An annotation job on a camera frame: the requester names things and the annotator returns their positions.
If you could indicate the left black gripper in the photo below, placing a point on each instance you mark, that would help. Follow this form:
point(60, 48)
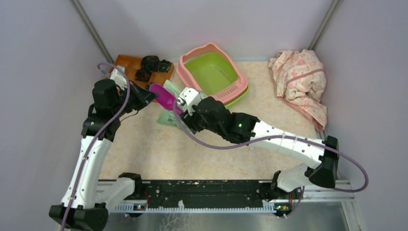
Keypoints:
point(144, 96)

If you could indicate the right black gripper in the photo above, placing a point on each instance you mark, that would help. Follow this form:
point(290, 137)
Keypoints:
point(189, 121)

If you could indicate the purple plastic scoop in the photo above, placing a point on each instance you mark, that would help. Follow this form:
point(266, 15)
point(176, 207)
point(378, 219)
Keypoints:
point(166, 99)

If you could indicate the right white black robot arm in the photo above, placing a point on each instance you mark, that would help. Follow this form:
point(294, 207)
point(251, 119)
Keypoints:
point(319, 160)

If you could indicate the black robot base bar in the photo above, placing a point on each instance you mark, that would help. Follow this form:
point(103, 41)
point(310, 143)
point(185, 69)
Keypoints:
point(210, 194)

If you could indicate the green and pink litter box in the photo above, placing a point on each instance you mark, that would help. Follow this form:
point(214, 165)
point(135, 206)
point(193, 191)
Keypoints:
point(209, 69)

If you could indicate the black small part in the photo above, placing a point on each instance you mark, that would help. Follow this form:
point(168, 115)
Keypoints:
point(143, 75)

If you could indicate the orange compartment tray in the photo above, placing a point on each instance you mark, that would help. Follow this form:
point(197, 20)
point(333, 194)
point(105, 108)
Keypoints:
point(132, 64)

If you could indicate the black round part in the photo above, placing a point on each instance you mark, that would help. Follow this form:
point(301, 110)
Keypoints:
point(150, 63)

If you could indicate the black part with green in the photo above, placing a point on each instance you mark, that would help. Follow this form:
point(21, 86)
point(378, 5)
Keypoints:
point(164, 66)

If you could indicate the cream pink printed jacket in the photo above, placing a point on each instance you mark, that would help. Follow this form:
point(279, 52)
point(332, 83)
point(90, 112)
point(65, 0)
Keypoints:
point(300, 83)

